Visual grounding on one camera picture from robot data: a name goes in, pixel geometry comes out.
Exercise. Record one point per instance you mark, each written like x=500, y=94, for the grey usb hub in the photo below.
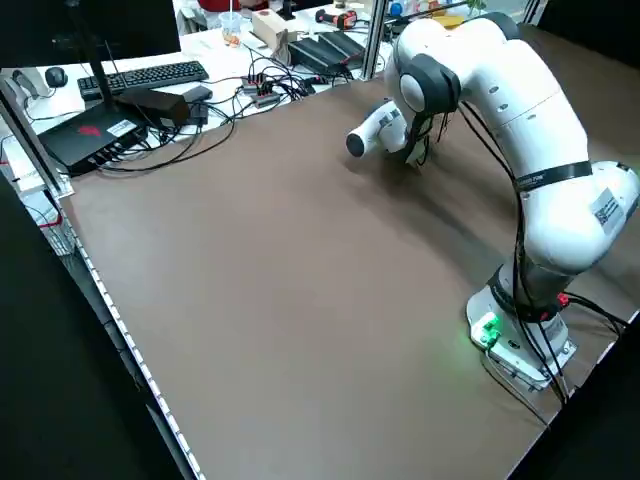
x=260, y=92

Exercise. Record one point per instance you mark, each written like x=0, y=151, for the black computer mouse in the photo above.
x=56, y=76

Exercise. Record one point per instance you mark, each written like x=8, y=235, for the dark brown box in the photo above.
x=155, y=105

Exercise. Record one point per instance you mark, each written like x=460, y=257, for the black power supply box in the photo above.
x=345, y=45
x=312, y=55

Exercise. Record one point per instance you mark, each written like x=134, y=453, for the red connector plug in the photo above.
x=563, y=300

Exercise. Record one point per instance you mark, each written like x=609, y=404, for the cardboard box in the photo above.
x=267, y=25

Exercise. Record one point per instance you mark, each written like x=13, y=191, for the black monitor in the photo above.
x=125, y=25

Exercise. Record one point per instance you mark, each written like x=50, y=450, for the black monitor stand pole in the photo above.
x=97, y=75

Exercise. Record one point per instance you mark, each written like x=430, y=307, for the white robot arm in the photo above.
x=525, y=100

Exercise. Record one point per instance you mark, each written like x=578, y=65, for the clear plastic cup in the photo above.
x=231, y=27

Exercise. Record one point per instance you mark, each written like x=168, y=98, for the black box with red logo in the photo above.
x=85, y=135

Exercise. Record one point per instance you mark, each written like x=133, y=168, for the blue ball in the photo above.
x=396, y=9

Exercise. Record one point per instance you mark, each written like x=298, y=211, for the orange power drill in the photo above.
x=337, y=19

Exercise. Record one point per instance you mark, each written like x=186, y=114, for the grey handheld device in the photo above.
x=25, y=82

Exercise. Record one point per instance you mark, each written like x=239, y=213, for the black keyboard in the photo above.
x=145, y=75

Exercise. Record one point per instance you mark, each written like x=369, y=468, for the black power adapter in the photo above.
x=197, y=92

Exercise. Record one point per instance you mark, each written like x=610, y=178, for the yellow bowl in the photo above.
x=447, y=21

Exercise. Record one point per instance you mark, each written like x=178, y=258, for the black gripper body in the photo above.
x=419, y=142

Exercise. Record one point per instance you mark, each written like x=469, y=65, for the aluminium frame post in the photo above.
x=30, y=130
x=374, y=40

